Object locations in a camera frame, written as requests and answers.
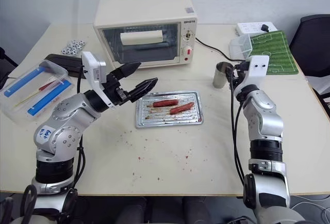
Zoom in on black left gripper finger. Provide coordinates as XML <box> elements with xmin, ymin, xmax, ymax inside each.
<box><xmin>127</xmin><ymin>77</ymin><xmax>159</xmax><ymax>103</ymax></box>
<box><xmin>113</xmin><ymin>61</ymin><xmax>142</xmax><ymax>81</ymax></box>

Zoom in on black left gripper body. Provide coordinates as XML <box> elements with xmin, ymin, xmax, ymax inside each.
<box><xmin>103</xmin><ymin>69</ymin><xmax>130</xmax><ymax>106</ymax></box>

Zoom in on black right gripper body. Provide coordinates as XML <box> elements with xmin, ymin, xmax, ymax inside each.
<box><xmin>230</xmin><ymin>62</ymin><xmax>251</xmax><ymax>88</ymax></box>

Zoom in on metal cup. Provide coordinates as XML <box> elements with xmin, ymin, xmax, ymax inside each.
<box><xmin>212</xmin><ymin>62</ymin><xmax>233</xmax><ymax>89</ymax></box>

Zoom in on red sausage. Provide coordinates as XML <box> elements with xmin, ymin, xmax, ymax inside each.
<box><xmin>169</xmin><ymin>102</ymin><xmax>195</xmax><ymax>115</ymax></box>
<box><xmin>153</xmin><ymin>99</ymin><xmax>179</xmax><ymax>108</ymax></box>

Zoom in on ribbed metal tray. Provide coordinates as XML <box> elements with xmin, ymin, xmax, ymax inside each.
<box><xmin>135</xmin><ymin>90</ymin><xmax>205</xmax><ymax>130</ymax></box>

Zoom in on wooden skewer with red piece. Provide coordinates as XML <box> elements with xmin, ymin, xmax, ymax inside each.
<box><xmin>13</xmin><ymin>77</ymin><xmax>65</xmax><ymax>107</ymax></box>

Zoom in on clear plastic tray blue strips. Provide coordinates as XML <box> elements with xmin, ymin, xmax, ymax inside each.
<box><xmin>0</xmin><ymin>59</ymin><xmax>75</xmax><ymax>124</ymax></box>

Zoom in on clear plastic goal box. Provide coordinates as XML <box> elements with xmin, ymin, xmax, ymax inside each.
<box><xmin>229</xmin><ymin>34</ymin><xmax>254</xmax><ymax>60</ymax></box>

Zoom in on green soccer field mat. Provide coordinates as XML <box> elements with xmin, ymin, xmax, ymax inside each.
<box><xmin>248</xmin><ymin>29</ymin><xmax>300</xmax><ymax>76</ymax></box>

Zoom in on white power strip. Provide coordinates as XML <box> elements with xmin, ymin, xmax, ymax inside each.
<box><xmin>235</xmin><ymin>21</ymin><xmax>278</xmax><ymax>35</ymax></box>

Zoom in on black flat box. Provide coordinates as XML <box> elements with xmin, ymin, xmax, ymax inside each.
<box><xmin>44</xmin><ymin>53</ymin><xmax>85</xmax><ymax>78</ymax></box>

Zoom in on cream toaster oven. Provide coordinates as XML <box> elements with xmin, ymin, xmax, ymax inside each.
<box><xmin>93</xmin><ymin>0</ymin><xmax>199</xmax><ymax>70</ymax></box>

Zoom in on black office chair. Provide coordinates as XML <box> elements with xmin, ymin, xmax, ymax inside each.
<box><xmin>288</xmin><ymin>14</ymin><xmax>330</xmax><ymax>78</ymax></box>

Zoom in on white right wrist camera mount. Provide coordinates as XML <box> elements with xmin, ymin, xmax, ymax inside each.
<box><xmin>234</xmin><ymin>55</ymin><xmax>270</xmax><ymax>96</ymax></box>

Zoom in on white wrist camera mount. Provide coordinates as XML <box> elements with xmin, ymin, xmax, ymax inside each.
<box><xmin>234</xmin><ymin>55</ymin><xmax>270</xmax><ymax>96</ymax></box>
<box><xmin>80</xmin><ymin>51</ymin><xmax>114</xmax><ymax>108</ymax></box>

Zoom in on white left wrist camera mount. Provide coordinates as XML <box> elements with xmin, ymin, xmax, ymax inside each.
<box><xmin>80</xmin><ymin>51</ymin><xmax>114</xmax><ymax>108</ymax></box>

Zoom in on black oven power cord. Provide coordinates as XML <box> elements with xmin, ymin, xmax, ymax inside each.
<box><xmin>194</xmin><ymin>37</ymin><xmax>233</xmax><ymax>61</ymax></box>

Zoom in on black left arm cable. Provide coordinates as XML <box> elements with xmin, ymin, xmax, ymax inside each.
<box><xmin>74</xmin><ymin>63</ymin><xmax>87</xmax><ymax>191</ymax></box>

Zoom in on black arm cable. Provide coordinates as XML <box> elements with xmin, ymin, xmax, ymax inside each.
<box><xmin>228</xmin><ymin>77</ymin><xmax>249</xmax><ymax>186</ymax></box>
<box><xmin>74</xmin><ymin>63</ymin><xmax>87</xmax><ymax>191</ymax></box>

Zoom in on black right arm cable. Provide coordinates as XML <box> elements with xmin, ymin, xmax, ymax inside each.
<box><xmin>228</xmin><ymin>77</ymin><xmax>249</xmax><ymax>186</ymax></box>

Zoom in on thin white cable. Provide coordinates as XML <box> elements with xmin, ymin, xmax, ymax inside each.
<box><xmin>290</xmin><ymin>197</ymin><xmax>330</xmax><ymax>224</ymax></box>

